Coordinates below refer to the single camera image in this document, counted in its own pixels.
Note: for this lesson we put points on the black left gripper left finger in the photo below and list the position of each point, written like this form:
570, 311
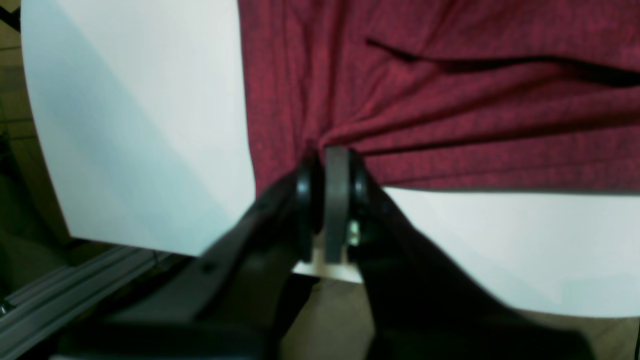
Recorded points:
222, 306

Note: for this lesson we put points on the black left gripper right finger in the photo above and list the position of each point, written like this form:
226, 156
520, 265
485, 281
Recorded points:
425, 306

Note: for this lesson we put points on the dark red t-shirt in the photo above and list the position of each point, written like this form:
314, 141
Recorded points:
448, 94

